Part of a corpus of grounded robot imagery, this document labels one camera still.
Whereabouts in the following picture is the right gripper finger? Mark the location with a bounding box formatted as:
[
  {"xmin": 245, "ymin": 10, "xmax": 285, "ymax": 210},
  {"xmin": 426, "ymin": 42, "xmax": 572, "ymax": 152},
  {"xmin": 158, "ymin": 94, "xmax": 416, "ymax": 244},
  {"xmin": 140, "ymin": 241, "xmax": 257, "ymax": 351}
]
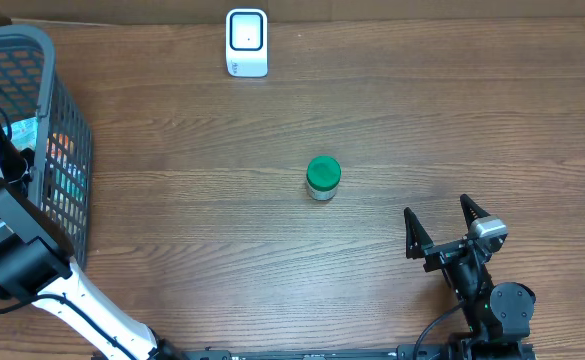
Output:
[
  {"xmin": 460, "ymin": 194, "xmax": 490, "ymax": 230},
  {"xmin": 404, "ymin": 207, "xmax": 434, "ymax": 259}
]

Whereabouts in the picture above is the green lid white jar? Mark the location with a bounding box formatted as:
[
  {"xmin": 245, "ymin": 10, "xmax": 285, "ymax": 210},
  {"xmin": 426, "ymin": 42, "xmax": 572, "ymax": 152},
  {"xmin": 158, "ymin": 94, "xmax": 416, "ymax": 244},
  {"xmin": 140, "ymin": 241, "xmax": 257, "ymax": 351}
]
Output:
[{"xmin": 306, "ymin": 155, "xmax": 342, "ymax": 201}]

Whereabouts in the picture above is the orange snack packet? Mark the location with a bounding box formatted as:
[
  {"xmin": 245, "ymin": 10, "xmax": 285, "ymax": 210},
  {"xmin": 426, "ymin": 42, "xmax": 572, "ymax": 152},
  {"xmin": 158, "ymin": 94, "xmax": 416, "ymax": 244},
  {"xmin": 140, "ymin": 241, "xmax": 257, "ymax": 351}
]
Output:
[{"xmin": 46, "ymin": 133, "xmax": 75, "ymax": 169}]

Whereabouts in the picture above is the small teal white packet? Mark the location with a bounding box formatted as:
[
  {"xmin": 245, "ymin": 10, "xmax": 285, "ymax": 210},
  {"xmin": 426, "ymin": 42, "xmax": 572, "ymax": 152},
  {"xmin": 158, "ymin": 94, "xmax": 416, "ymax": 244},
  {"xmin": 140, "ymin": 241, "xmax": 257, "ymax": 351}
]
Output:
[{"xmin": 47, "ymin": 167, "xmax": 87, "ymax": 222}]

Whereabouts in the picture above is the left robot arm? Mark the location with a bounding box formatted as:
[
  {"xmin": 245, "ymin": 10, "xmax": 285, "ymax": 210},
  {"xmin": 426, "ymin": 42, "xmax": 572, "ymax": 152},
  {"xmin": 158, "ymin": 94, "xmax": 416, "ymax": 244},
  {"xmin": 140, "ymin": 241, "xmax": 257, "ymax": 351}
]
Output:
[{"xmin": 0, "ymin": 110, "xmax": 182, "ymax": 359}]

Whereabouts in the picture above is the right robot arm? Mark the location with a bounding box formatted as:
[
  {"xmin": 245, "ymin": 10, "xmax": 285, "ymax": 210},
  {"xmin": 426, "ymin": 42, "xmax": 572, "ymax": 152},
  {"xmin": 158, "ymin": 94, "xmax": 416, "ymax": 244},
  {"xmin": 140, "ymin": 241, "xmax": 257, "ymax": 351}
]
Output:
[{"xmin": 397, "ymin": 194, "xmax": 536, "ymax": 360}]

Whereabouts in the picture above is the white barcode scanner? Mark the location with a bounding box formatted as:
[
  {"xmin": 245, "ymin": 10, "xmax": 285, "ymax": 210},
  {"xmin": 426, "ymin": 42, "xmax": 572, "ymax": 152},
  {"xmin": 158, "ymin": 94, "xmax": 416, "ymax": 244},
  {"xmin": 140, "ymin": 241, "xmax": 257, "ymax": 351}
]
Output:
[{"xmin": 225, "ymin": 8, "xmax": 268, "ymax": 78}]

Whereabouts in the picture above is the teal white snack packet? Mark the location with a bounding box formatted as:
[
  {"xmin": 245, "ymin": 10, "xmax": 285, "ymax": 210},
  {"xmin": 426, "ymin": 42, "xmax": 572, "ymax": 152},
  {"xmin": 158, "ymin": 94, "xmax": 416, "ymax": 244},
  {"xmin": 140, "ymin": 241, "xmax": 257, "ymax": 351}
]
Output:
[{"xmin": 3, "ymin": 117, "xmax": 39, "ymax": 151}]

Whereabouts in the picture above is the grey plastic shopping basket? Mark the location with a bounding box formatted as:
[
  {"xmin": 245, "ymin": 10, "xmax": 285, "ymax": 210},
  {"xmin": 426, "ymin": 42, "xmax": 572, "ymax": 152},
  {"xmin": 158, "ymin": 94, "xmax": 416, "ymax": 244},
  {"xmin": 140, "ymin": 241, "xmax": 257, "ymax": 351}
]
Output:
[{"xmin": 0, "ymin": 24, "xmax": 94, "ymax": 301}]

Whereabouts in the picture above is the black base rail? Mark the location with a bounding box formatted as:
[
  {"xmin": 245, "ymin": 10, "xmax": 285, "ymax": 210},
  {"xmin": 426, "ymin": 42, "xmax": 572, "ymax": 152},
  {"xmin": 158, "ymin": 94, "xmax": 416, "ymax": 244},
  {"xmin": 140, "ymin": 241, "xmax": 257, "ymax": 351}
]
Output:
[{"xmin": 182, "ymin": 344, "xmax": 537, "ymax": 360}]

